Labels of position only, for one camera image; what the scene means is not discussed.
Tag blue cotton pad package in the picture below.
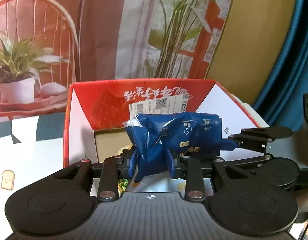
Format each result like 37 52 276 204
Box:
122 112 223 183

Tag orange floral oven mitt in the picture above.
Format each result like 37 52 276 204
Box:
118 148 132 192

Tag living room printed backdrop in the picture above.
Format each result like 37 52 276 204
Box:
0 0 233 122

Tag blue curtain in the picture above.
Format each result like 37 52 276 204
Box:
252 0 308 131

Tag red strawberry cardboard box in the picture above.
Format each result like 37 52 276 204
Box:
63 79 266 166

